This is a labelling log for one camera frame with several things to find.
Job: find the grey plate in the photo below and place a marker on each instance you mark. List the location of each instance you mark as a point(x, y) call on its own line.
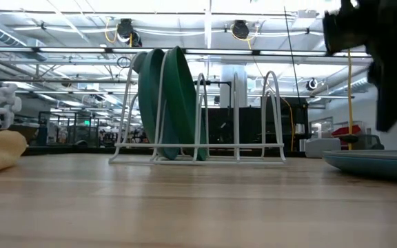
point(374, 154)

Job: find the blue plate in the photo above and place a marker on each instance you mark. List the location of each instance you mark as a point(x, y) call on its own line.
point(374, 170)

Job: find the dark green plate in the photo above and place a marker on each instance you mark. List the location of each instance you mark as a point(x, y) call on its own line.
point(181, 103)

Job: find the teal plate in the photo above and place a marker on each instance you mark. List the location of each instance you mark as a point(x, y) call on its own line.
point(150, 103)

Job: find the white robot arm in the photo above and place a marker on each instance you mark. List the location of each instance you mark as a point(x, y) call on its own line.
point(5, 103)

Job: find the black cabinet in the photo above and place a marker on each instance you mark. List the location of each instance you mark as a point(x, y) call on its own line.
point(253, 124)

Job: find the black aluminium frame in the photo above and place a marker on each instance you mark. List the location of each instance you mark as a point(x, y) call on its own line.
point(64, 150)

